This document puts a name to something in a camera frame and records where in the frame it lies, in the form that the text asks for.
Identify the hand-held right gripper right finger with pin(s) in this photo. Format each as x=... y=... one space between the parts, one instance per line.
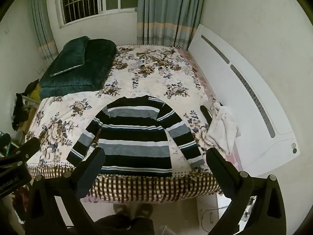
x=220 y=176

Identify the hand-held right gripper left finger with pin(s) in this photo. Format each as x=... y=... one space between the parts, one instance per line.
x=94 y=166

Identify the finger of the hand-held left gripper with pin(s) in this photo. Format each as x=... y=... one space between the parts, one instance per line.
x=29 y=148

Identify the black grey striped sweater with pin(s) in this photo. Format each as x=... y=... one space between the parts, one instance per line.
x=137 y=156

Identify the dark hanging clothes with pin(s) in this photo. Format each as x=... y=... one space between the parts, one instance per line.
x=20 y=112

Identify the white crumpled cloth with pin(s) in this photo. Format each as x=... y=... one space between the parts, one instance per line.
x=225 y=129

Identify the person's left grey slipper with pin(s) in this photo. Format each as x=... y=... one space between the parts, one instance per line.
x=121 y=210

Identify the person's grey slipper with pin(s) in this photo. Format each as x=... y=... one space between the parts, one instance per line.
x=144 y=210
x=121 y=210

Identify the yellow object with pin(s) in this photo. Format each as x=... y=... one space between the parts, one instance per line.
x=34 y=93

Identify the brown checked bed sheet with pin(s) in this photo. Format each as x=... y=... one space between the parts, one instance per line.
x=146 y=188

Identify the person's dark trousers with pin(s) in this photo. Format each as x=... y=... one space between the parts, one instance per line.
x=122 y=226

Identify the person's right grey slipper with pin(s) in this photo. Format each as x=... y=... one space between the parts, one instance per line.
x=144 y=210

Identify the white headboard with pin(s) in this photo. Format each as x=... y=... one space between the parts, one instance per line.
x=244 y=98

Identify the floral bed blanket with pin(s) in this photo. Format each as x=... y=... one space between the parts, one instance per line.
x=151 y=83

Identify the narrow grey-blue curtain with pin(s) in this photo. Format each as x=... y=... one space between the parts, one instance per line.
x=42 y=27

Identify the wide grey-blue curtain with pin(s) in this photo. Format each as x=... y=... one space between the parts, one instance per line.
x=168 y=9

